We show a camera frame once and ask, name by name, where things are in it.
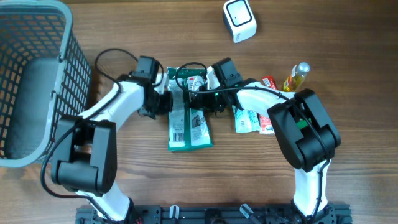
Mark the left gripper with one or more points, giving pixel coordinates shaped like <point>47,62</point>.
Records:
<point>165,107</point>

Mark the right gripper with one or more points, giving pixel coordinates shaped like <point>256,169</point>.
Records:
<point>203,102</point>

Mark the light green wipes sachet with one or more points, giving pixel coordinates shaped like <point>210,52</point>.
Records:
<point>246,121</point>

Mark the green 3M gloves package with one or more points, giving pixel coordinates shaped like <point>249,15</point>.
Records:
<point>188,129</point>

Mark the red snack stick packet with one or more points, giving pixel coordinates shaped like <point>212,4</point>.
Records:
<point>269,82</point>

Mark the small red patterned box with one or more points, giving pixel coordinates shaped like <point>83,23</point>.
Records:
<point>266,125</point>

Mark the yellow liquid bottle silver cap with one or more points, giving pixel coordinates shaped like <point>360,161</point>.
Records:
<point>296,77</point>

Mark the green lid white jar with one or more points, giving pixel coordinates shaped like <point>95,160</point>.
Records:
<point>303,124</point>

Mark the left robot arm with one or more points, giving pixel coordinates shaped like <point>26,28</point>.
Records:
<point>84,157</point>

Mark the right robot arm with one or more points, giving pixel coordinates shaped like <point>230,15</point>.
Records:
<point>305,133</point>

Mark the white barcode scanner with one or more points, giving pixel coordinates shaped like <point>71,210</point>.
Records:
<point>239,20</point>

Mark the dark grey mesh basket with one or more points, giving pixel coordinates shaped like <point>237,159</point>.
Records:
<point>44,76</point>

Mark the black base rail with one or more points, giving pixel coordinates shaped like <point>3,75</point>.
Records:
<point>276,213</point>

